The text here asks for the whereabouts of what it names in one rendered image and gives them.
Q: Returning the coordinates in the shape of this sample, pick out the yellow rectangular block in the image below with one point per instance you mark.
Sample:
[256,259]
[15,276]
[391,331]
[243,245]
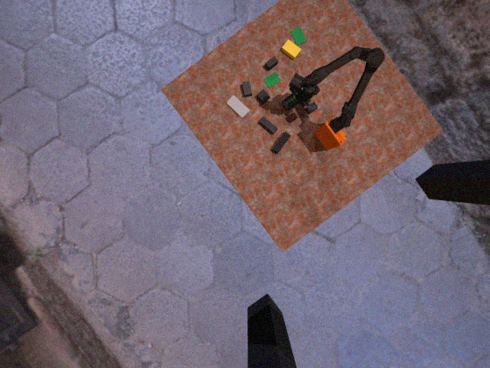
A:
[291,49]

